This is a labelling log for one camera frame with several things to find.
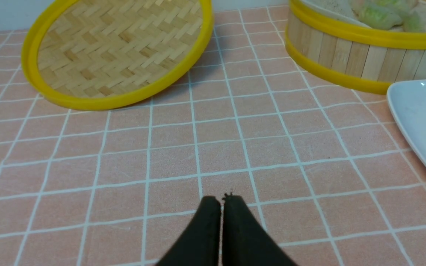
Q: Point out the green dumpling in steamer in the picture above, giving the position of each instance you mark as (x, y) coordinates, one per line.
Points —
(378, 17)

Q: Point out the green dumpling front steamer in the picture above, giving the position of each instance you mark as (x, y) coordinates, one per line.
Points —
(412, 23)

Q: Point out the yellow rimmed bamboo steamer lid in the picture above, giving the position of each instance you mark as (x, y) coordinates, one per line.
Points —
(106, 54)

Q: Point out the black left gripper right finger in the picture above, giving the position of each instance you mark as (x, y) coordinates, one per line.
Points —
(245, 242)

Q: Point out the yellow rimmed bamboo steamer basket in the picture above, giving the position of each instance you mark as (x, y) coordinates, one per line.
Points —
(351, 55)

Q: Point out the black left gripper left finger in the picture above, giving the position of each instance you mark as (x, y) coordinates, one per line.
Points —
(198, 245)

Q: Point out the white steamer liner cloth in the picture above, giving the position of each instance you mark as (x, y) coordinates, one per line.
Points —
(346, 10)

